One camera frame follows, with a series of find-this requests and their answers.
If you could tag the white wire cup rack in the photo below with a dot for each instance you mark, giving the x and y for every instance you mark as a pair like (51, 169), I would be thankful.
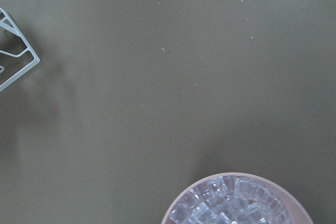
(17, 55)

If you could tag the pink bowl of ice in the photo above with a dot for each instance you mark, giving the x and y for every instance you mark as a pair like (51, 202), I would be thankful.
(235, 198)

